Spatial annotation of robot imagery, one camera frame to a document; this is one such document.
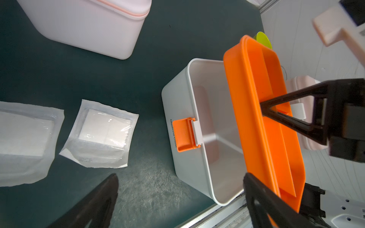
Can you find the white peach first aid kit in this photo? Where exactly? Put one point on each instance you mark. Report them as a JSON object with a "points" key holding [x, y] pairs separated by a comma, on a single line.
{"points": [[106, 27]]}

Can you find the orange kit tray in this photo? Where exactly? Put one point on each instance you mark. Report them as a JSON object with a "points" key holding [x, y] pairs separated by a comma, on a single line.
{"points": [[271, 150]]}

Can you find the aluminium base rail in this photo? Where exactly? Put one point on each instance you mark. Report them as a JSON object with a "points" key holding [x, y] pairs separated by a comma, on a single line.
{"points": [[233, 215]]}

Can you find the white gauze packet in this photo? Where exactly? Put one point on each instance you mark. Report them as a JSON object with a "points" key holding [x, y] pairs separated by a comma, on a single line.
{"points": [[29, 135], [101, 136]]}

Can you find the green bowl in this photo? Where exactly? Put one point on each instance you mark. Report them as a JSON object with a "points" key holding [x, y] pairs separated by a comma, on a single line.
{"points": [[262, 38]]}

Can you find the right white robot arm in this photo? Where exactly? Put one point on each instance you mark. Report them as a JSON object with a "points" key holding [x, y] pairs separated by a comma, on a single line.
{"points": [[326, 209]]}

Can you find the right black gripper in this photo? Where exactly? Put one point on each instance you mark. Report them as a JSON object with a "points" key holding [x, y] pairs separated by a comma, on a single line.
{"points": [[338, 116]]}

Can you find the blue orange first aid kit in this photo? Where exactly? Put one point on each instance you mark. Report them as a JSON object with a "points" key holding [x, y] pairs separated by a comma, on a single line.
{"points": [[203, 132]]}

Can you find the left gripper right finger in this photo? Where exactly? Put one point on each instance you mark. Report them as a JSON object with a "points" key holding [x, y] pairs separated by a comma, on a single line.
{"points": [[265, 207]]}

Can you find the pink first aid kit box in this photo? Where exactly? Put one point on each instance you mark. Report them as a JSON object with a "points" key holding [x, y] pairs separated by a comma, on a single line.
{"points": [[302, 109]]}

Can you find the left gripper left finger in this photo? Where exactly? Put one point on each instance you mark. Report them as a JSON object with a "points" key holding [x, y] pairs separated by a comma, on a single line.
{"points": [[95, 210]]}

